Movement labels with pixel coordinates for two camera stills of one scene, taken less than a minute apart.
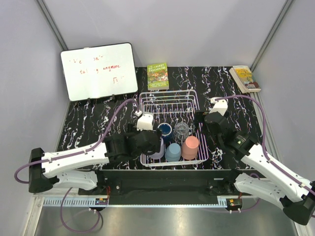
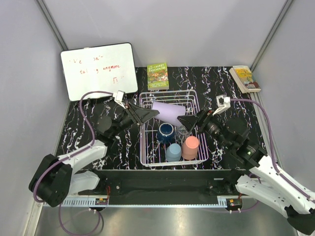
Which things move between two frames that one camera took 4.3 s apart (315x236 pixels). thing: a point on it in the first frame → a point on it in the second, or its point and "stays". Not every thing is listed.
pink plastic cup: (189, 148) stays
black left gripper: (133, 131) → (141, 115)
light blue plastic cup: (173, 152) stays
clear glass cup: (180, 132) stays
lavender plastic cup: (159, 155) → (169, 112)
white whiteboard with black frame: (95, 72) stays
